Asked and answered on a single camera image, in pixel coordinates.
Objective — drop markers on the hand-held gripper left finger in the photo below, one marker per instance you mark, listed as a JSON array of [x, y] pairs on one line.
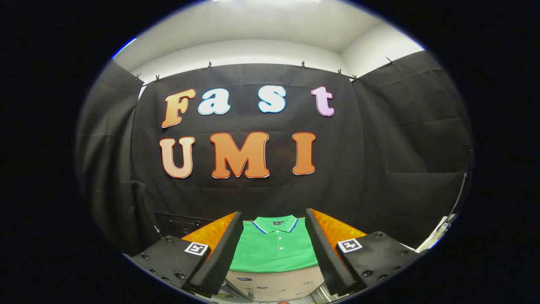
[[223, 253]]

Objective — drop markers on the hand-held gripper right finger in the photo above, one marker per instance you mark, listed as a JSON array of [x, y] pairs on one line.
[[325, 253]]

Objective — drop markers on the green polo shirt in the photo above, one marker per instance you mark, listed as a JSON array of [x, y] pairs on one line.
[[274, 253]]

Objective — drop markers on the dark grey washing machine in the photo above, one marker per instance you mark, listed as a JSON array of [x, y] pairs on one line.
[[181, 223]]

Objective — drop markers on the white object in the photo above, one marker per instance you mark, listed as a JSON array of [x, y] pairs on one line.
[[436, 234]]

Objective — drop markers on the black backdrop cloth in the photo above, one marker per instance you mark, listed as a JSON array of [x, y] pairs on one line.
[[371, 147]]

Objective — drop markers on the row of black cloth clips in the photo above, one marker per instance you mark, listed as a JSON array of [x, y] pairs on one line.
[[209, 66]]

